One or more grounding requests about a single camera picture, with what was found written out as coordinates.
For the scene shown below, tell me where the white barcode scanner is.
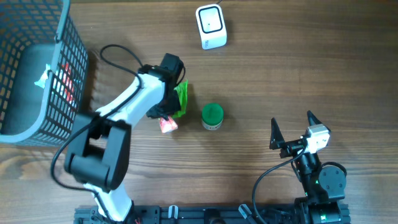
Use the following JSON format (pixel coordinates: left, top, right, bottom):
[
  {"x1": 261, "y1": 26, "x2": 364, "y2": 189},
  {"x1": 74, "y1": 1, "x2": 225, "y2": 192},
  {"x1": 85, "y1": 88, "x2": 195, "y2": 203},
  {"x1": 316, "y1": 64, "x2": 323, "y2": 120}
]
[{"x1": 195, "y1": 4, "x2": 227, "y2": 50}]

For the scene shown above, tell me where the black mesh basket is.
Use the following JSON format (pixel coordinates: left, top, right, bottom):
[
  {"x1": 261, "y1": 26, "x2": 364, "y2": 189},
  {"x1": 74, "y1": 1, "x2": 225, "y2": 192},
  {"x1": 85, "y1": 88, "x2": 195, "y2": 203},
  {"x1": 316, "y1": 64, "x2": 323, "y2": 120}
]
[{"x1": 1, "y1": 0, "x2": 88, "y2": 146}]

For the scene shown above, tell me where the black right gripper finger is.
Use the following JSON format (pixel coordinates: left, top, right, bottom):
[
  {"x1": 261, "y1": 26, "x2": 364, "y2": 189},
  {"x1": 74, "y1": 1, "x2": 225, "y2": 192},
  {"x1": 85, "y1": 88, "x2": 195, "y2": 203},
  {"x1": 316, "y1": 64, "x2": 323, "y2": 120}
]
[
  {"x1": 270, "y1": 118, "x2": 285, "y2": 145},
  {"x1": 307, "y1": 110, "x2": 331, "y2": 133}
]

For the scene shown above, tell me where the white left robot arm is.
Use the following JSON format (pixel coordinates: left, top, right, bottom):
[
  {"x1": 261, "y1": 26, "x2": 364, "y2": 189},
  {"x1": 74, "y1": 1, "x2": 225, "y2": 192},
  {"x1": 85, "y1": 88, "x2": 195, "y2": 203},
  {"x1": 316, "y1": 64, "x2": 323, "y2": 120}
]
[{"x1": 64, "y1": 72, "x2": 180, "y2": 223}]

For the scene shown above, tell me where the red small snack pack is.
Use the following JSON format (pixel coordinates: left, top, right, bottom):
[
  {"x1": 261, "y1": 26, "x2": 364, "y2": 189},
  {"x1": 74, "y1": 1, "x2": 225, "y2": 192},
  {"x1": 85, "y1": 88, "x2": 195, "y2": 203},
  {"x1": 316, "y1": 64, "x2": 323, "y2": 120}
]
[{"x1": 159, "y1": 116, "x2": 178, "y2": 133}]

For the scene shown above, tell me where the green lidded jar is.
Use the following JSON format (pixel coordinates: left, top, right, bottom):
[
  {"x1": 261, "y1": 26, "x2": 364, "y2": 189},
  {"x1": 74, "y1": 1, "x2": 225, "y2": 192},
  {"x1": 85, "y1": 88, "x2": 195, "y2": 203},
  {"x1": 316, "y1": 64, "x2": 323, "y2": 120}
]
[{"x1": 201, "y1": 103, "x2": 224, "y2": 131}]

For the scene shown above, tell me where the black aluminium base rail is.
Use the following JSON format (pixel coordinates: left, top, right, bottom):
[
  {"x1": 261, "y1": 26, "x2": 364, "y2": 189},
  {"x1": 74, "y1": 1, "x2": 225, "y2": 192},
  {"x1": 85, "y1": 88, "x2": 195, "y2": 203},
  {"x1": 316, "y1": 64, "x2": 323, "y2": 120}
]
[{"x1": 73, "y1": 203, "x2": 351, "y2": 224}]

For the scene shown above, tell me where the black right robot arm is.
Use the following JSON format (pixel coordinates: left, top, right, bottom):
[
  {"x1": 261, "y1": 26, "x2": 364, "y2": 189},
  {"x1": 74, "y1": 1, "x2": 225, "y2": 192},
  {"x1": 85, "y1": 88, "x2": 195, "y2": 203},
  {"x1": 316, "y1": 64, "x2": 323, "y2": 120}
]
[{"x1": 269, "y1": 111, "x2": 351, "y2": 223}]

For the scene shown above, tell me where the green candy bag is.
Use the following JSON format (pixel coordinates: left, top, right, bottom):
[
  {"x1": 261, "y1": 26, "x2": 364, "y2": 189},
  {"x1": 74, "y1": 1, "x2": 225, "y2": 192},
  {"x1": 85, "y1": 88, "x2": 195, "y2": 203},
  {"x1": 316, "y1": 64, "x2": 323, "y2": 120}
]
[{"x1": 172, "y1": 80, "x2": 188, "y2": 118}]

